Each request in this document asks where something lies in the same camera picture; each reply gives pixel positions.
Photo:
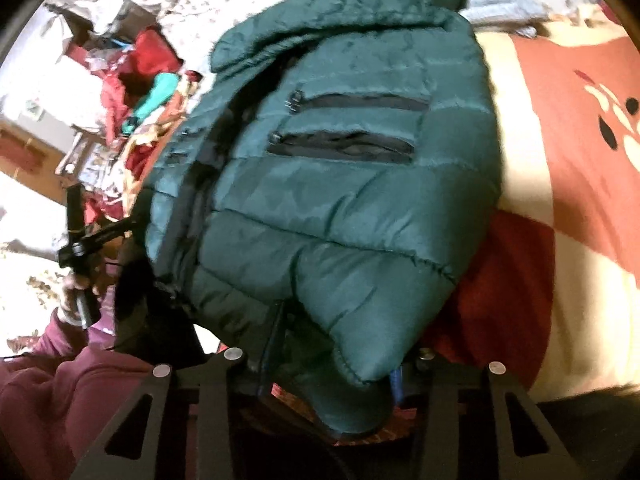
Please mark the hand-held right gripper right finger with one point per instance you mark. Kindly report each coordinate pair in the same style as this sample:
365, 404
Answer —
398, 385

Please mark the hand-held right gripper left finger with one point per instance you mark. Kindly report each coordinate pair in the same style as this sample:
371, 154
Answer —
215, 395

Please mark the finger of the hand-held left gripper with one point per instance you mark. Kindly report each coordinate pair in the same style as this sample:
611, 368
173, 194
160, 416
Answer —
110, 230

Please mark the dark green puffer jacket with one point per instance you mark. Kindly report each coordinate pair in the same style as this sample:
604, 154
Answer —
325, 210

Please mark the pile of red clothes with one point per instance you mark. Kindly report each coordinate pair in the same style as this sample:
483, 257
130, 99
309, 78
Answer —
145, 55

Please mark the person's left hand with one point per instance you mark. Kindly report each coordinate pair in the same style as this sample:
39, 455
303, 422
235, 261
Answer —
67, 302

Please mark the teal garment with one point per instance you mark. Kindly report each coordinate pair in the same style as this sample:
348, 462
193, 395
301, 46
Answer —
155, 97

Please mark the white crumpled cloth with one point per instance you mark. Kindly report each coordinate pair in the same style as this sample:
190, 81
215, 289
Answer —
107, 12

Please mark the red cream printed blanket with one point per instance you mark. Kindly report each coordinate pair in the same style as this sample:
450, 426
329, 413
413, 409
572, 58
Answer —
550, 85

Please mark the light blue cloth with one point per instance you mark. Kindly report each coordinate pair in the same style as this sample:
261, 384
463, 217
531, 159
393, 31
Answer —
505, 5

